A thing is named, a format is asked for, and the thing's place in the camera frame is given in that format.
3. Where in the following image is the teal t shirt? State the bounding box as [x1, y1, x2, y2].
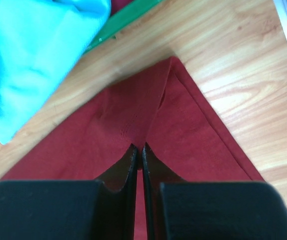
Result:
[0, 0, 113, 146]

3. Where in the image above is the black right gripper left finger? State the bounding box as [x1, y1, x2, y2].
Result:
[0, 145, 138, 240]

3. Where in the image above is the dark red t shirt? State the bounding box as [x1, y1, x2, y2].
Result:
[0, 56, 266, 240]

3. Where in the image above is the green plastic tray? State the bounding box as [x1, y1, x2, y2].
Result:
[0, 0, 164, 123]

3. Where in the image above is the pink t shirt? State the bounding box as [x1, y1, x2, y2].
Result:
[111, 0, 133, 15]

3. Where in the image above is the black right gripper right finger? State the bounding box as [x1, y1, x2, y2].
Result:
[142, 145, 287, 240]

